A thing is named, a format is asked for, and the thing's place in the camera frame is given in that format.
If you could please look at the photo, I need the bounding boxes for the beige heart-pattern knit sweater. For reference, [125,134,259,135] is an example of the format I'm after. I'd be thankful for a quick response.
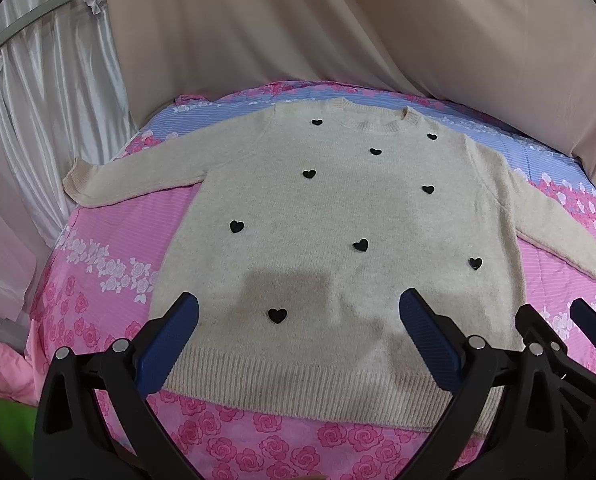
[64,99,596,429]

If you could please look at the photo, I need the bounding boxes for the green object on floor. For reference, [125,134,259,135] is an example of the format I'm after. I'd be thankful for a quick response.
[0,399,38,476]

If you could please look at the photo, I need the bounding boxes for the pink cloth beside bed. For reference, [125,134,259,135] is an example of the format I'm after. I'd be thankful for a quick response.
[0,342,48,406]

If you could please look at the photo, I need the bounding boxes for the beige curtain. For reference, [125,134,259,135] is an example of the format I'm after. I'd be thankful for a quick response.
[108,0,596,184]

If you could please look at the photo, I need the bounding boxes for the white satin curtain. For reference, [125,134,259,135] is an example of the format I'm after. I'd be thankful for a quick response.
[0,0,135,349]

